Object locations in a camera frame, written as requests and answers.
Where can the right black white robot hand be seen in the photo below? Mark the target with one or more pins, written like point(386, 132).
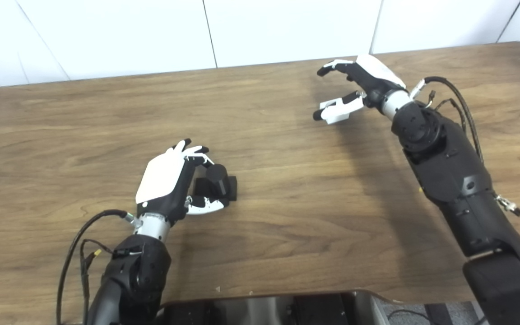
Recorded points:
point(377, 74)

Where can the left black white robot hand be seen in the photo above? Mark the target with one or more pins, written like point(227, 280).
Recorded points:
point(160, 176)

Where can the white square piece with hole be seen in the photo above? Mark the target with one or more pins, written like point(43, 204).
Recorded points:
point(336, 119)

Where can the black peg with square base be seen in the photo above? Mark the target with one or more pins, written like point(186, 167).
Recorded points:
point(224, 183)

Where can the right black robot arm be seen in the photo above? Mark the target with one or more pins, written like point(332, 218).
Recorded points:
point(449, 171)

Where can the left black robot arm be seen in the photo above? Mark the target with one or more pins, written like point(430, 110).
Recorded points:
point(138, 275)

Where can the black robot torso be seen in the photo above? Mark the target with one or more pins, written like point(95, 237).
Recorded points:
point(260, 311)

